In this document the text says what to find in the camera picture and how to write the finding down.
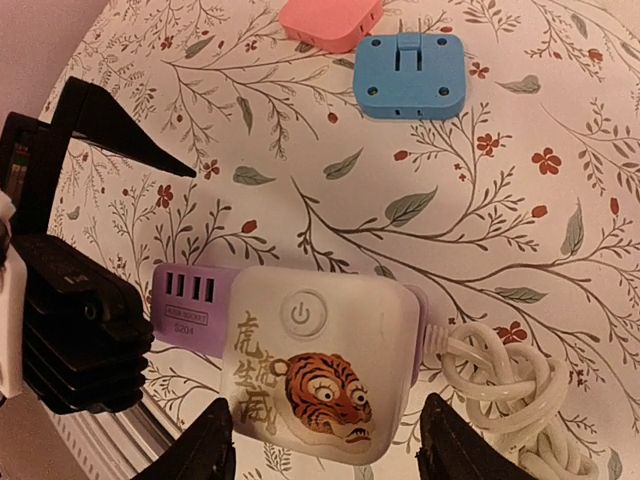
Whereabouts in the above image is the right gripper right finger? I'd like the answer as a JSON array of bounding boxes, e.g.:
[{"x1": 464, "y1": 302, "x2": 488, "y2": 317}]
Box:
[{"x1": 416, "y1": 393, "x2": 530, "y2": 480}]

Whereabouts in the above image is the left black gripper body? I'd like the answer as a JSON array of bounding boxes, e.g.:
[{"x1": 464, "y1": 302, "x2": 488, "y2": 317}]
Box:
[{"x1": 11, "y1": 237, "x2": 154, "y2": 415}]

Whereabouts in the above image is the white tiger plug adapter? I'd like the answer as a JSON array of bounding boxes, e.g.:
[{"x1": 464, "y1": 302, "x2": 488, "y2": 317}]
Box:
[{"x1": 220, "y1": 267, "x2": 428, "y2": 466}]

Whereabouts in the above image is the pink flat plug adapter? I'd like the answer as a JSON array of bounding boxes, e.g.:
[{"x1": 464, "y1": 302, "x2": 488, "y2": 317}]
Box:
[{"x1": 278, "y1": 0, "x2": 383, "y2": 54}]

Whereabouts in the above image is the purple power strip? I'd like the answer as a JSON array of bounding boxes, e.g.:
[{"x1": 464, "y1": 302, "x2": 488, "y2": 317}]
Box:
[{"x1": 151, "y1": 263, "x2": 428, "y2": 378}]

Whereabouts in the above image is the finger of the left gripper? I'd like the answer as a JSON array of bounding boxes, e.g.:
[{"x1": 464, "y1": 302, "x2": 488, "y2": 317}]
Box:
[{"x1": 1, "y1": 77, "x2": 196, "y2": 240}]

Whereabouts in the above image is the blue flat plug adapter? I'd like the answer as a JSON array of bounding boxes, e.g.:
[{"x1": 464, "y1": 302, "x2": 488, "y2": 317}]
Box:
[{"x1": 353, "y1": 32, "x2": 466, "y2": 120}]

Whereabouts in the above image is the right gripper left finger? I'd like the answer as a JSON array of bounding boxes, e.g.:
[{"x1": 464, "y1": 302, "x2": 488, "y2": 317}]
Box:
[{"x1": 133, "y1": 398, "x2": 236, "y2": 480}]

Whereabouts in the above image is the white coiled power cord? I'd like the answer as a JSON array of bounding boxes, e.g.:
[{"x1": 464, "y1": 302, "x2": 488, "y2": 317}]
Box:
[{"x1": 423, "y1": 322, "x2": 601, "y2": 480}]

